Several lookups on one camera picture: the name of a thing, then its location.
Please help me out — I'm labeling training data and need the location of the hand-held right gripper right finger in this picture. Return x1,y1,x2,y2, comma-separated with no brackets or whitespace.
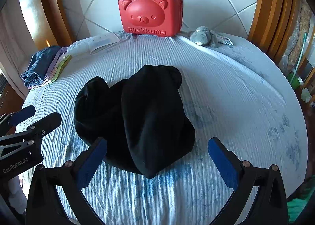
208,137,288,225

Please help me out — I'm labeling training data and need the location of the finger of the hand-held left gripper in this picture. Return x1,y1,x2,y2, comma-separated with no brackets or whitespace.
0,112,62,160
0,105,36,130

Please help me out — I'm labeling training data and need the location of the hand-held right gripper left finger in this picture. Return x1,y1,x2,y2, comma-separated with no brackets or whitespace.
26,137,108,225

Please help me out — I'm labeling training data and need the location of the black garment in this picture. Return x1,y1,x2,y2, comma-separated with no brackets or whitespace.
74,65,196,179

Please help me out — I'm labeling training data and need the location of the folded yellow-green garment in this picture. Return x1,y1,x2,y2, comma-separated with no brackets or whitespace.
48,54,72,84

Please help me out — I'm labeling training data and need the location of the folded purple garment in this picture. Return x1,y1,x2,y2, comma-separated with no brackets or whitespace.
42,47,68,85

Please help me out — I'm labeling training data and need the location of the light blue striped bed sheet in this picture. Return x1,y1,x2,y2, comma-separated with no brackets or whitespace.
15,31,309,225

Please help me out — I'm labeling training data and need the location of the green cloth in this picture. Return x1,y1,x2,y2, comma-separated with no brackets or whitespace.
287,195,309,224

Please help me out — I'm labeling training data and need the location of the clear plastic bag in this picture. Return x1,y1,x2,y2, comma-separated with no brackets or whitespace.
301,88,312,102

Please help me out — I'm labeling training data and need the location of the green plastic basin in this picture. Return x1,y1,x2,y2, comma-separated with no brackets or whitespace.
289,73,303,90

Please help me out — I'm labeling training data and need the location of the white printed packet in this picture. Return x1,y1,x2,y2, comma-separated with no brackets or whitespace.
217,33,234,46

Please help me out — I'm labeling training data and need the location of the grey plush toy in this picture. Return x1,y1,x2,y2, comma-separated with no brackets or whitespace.
189,26,221,48

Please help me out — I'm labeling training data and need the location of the red bear-face suitcase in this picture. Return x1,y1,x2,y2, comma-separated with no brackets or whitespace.
118,0,183,37

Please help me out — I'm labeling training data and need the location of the white hose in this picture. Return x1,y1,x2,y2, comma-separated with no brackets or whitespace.
294,32,308,75

